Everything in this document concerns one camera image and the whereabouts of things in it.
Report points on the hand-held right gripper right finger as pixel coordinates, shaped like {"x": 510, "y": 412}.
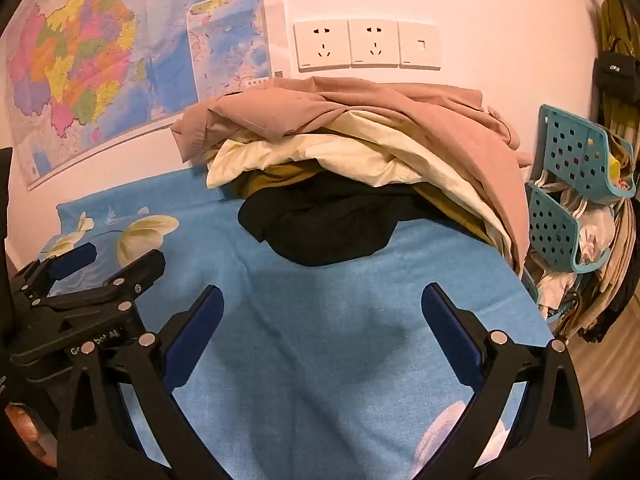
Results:
{"x": 445, "y": 322}

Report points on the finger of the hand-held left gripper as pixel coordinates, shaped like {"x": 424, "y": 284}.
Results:
{"x": 145, "y": 265}
{"x": 75, "y": 259}

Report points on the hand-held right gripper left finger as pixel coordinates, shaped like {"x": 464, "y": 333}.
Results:
{"x": 200, "y": 332}

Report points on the pink shirt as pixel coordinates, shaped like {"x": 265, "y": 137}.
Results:
{"x": 380, "y": 95}

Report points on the person's left hand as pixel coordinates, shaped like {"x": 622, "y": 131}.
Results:
{"x": 30, "y": 425}

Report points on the blue floral bed sheet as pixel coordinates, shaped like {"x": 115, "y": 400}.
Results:
{"x": 310, "y": 360}

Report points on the mustard garment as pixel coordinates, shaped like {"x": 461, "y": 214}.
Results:
{"x": 270, "y": 180}

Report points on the black garment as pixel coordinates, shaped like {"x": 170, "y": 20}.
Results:
{"x": 325, "y": 220}

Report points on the teal plastic basket rack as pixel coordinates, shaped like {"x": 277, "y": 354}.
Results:
{"x": 600, "y": 290}

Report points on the cream shirt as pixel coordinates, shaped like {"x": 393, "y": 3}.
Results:
{"x": 345, "y": 150}

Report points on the black hanging bag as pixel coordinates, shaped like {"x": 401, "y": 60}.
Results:
{"x": 616, "y": 72}

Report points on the olive hanging garment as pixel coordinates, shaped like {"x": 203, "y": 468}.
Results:
{"x": 617, "y": 25}

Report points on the colourful wall map poster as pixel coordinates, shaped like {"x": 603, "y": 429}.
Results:
{"x": 90, "y": 50}

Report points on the white wall plate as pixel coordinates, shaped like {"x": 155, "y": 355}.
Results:
{"x": 420, "y": 45}

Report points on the white wall socket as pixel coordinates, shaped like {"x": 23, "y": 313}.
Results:
{"x": 321, "y": 45}
{"x": 373, "y": 42}

